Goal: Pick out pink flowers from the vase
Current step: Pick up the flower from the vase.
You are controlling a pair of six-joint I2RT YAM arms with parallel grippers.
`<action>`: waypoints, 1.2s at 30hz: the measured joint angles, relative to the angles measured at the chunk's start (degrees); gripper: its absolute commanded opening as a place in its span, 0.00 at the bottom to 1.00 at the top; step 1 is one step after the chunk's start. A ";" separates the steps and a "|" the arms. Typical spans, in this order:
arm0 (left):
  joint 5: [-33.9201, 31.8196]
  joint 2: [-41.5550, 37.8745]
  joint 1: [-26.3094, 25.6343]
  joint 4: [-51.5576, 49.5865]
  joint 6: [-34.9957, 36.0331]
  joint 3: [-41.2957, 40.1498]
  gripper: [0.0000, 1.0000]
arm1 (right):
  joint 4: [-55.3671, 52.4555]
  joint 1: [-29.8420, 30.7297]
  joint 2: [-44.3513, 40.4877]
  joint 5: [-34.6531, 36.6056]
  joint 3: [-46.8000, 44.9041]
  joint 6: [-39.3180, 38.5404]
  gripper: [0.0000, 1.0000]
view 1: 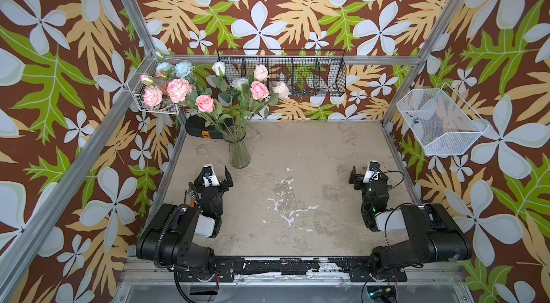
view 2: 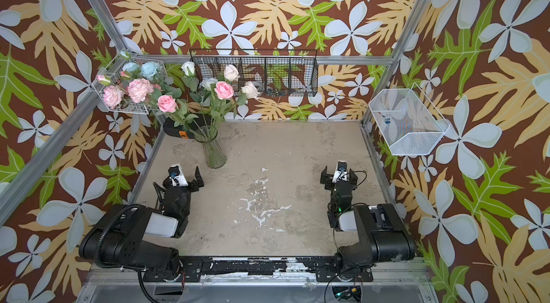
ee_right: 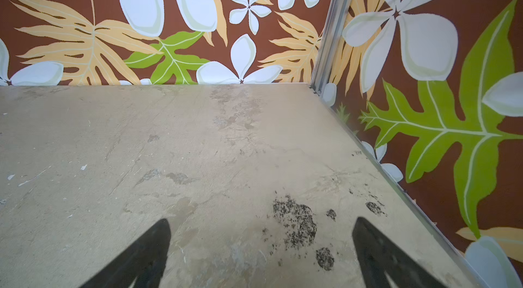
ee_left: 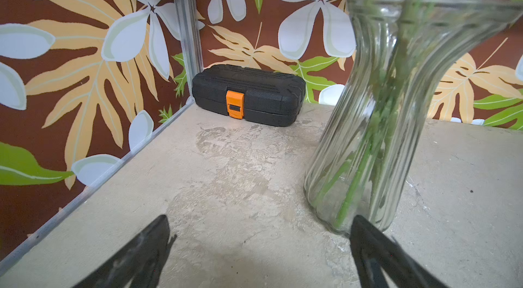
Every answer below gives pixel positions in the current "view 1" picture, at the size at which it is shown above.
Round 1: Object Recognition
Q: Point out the light blue flower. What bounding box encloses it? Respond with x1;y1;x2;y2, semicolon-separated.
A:
174;61;193;79

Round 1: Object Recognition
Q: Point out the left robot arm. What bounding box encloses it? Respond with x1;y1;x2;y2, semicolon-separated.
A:
136;164;233;274

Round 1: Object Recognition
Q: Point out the small pink bud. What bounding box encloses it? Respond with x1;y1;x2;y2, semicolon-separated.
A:
140;75;154;87

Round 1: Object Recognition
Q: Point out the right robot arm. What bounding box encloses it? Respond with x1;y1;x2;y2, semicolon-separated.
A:
349;162;474;279

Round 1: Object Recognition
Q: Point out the white wire basket left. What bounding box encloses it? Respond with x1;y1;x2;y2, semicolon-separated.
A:
130;52;194;115

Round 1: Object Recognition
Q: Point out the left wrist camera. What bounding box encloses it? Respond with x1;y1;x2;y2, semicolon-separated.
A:
201;165;216;187

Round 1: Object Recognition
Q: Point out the clear glass vase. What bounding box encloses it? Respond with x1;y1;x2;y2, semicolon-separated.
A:
223;125;251;169

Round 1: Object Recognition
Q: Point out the black mounting rail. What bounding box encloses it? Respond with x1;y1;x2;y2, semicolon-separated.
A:
175;257;408;283

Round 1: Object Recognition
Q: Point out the black orange tool case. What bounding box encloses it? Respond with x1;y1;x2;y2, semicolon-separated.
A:
185;115;223;139

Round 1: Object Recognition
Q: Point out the black wire basket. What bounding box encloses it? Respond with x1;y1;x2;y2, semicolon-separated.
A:
217;48;347;97

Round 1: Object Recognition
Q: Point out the bluish white rose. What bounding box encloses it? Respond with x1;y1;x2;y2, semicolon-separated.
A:
231;77;249;92

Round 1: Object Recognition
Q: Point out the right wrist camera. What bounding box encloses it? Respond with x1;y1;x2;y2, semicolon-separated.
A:
363;161;381;183

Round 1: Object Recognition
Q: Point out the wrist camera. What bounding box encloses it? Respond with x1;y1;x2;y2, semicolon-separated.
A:
201;165;216;187
363;161;381;183

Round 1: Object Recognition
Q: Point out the pink rose in vase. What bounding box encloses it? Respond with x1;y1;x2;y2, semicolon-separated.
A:
196;95;215;113

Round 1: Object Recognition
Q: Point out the large pink carnation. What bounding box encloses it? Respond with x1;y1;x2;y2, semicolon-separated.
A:
167;79;194;104

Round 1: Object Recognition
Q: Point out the white mesh basket right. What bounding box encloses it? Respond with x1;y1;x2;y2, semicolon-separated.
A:
397;84;489;156

